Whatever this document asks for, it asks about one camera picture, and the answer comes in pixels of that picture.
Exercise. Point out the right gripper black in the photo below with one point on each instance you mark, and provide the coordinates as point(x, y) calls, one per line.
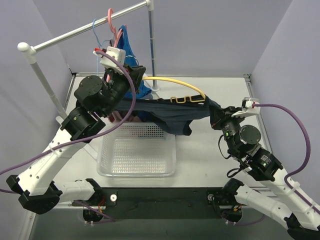
point(222, 116)

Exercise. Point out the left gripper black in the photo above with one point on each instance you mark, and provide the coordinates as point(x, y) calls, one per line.
point(135, 75)

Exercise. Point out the yellow plastic hanger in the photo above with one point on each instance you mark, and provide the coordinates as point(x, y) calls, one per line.
point(177, 91)

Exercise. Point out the royal blue tank top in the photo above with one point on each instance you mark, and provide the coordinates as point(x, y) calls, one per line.
point(136, 71)

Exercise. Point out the pink plastic hanger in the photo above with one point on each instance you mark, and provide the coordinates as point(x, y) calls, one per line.
point(116, 35)

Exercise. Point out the dark navy tank top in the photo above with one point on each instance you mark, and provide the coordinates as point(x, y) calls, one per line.
point(173, 118)

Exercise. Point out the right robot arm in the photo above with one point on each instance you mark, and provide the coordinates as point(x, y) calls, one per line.
point(297, 212)

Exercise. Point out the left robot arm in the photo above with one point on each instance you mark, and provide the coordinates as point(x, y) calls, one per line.
point(95, 99)

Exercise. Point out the white perforated plastic basket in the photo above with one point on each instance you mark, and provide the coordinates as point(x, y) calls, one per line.
point(137, 150)

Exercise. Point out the white metal clothes rack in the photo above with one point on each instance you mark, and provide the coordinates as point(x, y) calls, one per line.
point(43, 20)

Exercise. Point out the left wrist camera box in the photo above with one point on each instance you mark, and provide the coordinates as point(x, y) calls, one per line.
point(115, 54)

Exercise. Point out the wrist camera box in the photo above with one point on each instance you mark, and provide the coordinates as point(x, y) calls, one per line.
point(247, 108)
point(115, 54)

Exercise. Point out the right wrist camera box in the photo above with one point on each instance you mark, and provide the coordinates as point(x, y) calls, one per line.
point(247, 108)

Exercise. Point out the light blue wire hanger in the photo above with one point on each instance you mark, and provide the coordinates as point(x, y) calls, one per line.
point(98, 43)

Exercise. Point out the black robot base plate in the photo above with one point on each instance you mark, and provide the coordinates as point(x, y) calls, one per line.
point(163, 203)

